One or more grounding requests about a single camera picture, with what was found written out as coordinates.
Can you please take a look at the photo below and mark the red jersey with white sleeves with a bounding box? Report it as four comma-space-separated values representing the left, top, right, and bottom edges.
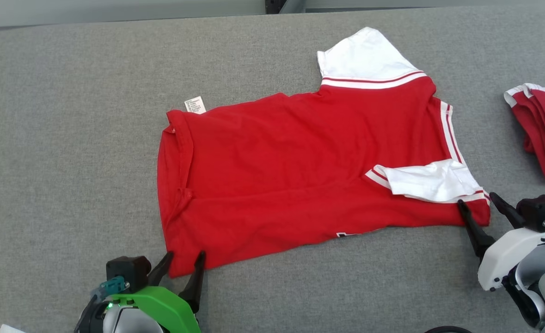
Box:
157, 26, 491, 278

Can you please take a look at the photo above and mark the teal left camera connector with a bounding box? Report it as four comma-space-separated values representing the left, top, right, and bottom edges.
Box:
91, 276, 130, 300

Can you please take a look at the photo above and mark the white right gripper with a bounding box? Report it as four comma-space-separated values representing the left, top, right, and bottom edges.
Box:
457, 192, 545, 292

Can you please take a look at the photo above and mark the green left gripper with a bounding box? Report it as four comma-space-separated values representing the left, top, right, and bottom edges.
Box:
108, 250, 207, 333

